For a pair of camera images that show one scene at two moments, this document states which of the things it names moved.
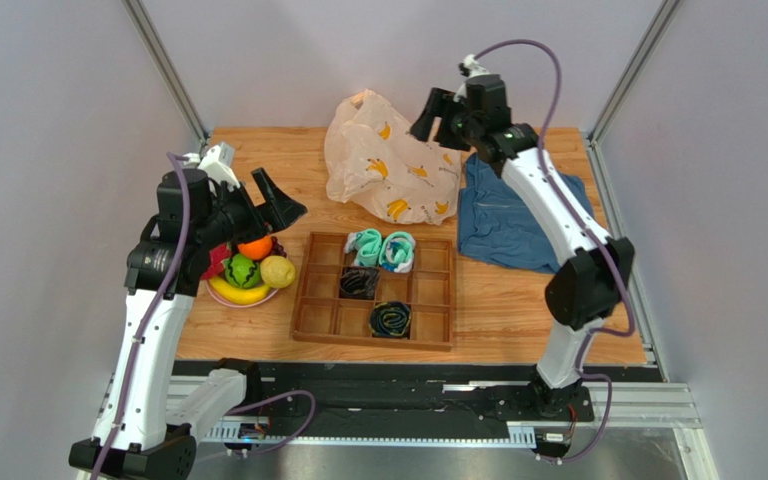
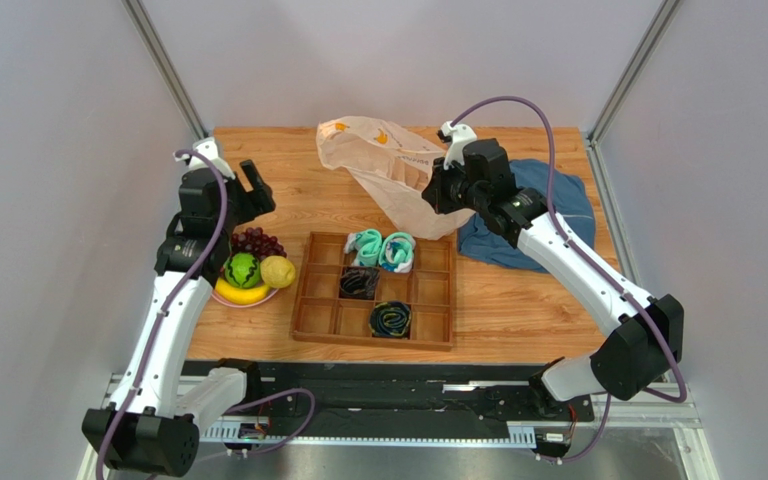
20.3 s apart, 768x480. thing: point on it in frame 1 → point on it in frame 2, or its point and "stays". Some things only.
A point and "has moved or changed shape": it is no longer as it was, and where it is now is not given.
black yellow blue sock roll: x=390 y=319 stays
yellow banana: x=235 y=295 stays
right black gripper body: x=454 y=118 → x=444 y=190
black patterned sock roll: x=358 y=282 stays
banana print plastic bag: x=373 y=160 has moved or changed shape
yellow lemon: x=277 y=271 stays
